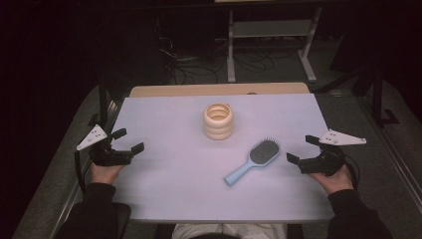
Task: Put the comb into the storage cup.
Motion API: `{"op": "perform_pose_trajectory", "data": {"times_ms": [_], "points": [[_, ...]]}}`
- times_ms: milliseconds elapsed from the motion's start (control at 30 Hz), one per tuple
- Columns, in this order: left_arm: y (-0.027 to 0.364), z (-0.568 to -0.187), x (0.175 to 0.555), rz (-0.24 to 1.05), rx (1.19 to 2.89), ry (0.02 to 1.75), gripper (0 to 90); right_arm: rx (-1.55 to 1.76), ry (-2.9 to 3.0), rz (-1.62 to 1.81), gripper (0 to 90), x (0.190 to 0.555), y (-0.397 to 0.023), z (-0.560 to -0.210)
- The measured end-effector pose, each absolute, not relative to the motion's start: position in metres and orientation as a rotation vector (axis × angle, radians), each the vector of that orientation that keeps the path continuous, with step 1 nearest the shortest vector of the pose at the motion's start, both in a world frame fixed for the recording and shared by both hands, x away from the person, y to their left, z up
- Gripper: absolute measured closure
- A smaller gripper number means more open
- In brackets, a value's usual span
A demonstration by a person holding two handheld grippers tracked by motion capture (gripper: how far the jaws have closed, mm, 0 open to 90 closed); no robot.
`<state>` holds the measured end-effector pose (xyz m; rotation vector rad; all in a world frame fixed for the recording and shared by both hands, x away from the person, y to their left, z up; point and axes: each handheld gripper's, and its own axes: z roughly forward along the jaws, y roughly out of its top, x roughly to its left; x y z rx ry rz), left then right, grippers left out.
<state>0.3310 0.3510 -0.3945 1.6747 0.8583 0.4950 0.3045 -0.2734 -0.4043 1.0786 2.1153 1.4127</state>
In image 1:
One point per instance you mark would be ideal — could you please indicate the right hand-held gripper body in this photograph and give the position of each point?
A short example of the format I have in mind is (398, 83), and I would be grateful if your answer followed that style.
(323, 162)

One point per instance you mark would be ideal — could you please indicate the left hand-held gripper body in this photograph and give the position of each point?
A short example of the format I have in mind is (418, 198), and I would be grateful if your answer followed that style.
(107, 156)

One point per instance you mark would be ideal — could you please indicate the light blue hairbrush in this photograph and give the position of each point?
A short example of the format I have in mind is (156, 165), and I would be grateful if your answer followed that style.
(262, 154)

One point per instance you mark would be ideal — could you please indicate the cream ringed holder cup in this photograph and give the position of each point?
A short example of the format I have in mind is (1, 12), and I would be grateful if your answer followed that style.
(218, 127)

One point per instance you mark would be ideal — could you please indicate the person's left hand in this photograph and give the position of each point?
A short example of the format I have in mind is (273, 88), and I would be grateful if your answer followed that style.
(104, 172)

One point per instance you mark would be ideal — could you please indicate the person's right hand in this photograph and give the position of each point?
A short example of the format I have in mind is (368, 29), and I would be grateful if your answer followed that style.
(335, 182)

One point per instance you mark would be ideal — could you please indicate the black metal floor stand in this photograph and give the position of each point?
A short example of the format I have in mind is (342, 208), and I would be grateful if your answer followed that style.
(378, 99)

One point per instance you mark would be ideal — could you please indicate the person's white clothing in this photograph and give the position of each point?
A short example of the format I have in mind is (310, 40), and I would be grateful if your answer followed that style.
(229, 230)

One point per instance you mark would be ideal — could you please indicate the grey metal stand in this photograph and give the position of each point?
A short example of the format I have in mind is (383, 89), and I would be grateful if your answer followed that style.
(270, 28)

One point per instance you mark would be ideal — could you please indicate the black metal frame post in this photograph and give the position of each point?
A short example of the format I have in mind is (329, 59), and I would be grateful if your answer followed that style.
(103, 99)

